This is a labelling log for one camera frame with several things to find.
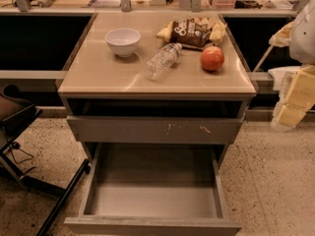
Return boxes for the grey drawer cabinet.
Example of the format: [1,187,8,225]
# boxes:
[58,11,257,158]

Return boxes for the open grey lower drawer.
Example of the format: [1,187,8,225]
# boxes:
[65,144,241,236]

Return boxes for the brown chip bag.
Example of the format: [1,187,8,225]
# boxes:
[157,17,226,49]

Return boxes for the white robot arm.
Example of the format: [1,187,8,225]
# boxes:
[269,0,315,132]

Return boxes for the black office chair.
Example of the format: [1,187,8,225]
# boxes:
[0,86,90,236]

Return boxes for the clear plastic water bottle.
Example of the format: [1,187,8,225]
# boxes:
[144,43,182,82]

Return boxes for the white ceramic bowl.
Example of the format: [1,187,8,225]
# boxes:
[104,29,141,57]

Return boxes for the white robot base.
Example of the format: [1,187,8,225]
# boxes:
[268,66,299,90]

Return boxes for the red apple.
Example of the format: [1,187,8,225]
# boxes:
[200,46,224,71]

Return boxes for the closed grey upper drawer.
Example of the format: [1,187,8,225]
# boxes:
[67,116,242,145]

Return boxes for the white stick with black tip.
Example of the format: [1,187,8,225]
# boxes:
[252,45,274,72]

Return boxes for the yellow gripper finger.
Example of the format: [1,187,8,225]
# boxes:
[269,22,293,47]
[271,65,315,132]

